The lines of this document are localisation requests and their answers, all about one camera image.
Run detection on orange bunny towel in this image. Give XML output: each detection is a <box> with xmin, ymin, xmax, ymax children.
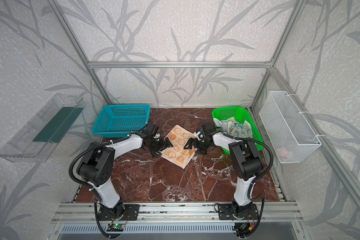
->
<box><xmin>162</xmin><ymin>125</ymin><xmax>197</xmax><ymax>169</ymax></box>

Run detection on teal plastic basket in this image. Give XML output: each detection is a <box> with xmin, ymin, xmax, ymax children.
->
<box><xmin>92</xmin><ymin>105</ymin><xmax>151</xmax><ymax>138</ymax></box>

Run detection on green plastic basket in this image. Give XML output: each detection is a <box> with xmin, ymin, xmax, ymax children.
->
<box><xmin>212</xmin><ymin>107</ymin><xmax>264</xmax><ymax>143</ymax></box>

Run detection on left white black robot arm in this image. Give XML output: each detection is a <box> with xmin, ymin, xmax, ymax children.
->
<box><xmin>69</xmin><ymin>123</ymin><xmax>173</xmax><ymax>218</ymax></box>

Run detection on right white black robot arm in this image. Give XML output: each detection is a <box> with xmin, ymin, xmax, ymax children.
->
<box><xmin>184</xmin><ymin>123</ymin><xmax>274</xmax><ymax>216</ymax></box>

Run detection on blue bunny towel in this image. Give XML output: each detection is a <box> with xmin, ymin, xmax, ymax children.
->
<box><xmin>213</xmin><ymin>117</ymin><xmax>253</xmax><ymax>138</ymax></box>

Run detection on green lit circuit board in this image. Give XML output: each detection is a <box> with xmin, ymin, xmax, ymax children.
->
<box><xmin>107</xmin><ymin>224</ymin><xmax>125</xmax><ymax>232</ymax></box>

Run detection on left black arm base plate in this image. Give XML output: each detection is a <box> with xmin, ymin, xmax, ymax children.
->
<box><xmin>98</xmin><ymin>205</ymin><xmax>140</xmax><ymax>221</ymax></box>

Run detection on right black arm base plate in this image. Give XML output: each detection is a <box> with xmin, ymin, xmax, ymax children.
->
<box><xmin>215</xmin><ymin>203</ymin><xmax>260</xmax><ymax>221</ymax></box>

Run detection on pink item in wire basket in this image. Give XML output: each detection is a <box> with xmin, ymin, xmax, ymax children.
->
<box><xmin>277</xmin><ymin>147</ymin><xmax>293</xmax><ymax>159</ymax></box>

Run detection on white wire mesh basket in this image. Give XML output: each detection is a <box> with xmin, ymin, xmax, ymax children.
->
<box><xmin>260</xmin><ymin>91</ymin><xmax>322</xmax><ymax>164</ymax></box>

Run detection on right wired connector board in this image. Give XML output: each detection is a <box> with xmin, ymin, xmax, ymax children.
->
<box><xmin>233</xmin><ymin>223</ymin><xmax>255</xmax><ymax>234</ymax></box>

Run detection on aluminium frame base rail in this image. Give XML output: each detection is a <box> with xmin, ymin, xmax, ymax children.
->
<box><xmin>44</xmin><ymin>202</ymin><xmax>311</xmax><ymax>240</ymax></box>

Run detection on clear plastic wall shelf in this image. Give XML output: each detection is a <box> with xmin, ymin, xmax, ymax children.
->
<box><xmin>0</xmin><ymin>94</ymin><xmax>86</xmax><ymax>163</ymax></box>

